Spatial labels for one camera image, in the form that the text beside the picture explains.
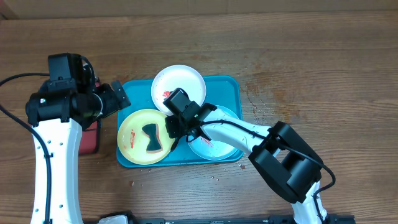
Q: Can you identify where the yellow-green plate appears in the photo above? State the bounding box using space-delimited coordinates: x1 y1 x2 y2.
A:
117 109 175 166

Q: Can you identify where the light blue plate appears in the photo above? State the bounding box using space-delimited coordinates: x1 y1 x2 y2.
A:
186 105 244 161

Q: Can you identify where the white plate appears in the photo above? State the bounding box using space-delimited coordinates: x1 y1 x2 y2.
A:
151 65 206 116

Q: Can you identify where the teal plastic tray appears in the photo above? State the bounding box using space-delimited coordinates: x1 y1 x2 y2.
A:
117 75 243 167

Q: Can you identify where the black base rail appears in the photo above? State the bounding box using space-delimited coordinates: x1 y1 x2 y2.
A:
99 211 357 224

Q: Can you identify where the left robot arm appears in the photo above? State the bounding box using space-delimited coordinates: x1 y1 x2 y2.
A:
1 53 131 223

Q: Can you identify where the dark red-lined tray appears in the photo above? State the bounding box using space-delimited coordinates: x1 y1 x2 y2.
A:
77 77 103 156

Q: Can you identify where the dark green sponge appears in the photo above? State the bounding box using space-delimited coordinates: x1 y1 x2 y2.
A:
142 123 162 153

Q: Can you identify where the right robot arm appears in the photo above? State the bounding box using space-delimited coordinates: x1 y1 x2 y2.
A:
165 101 336 223

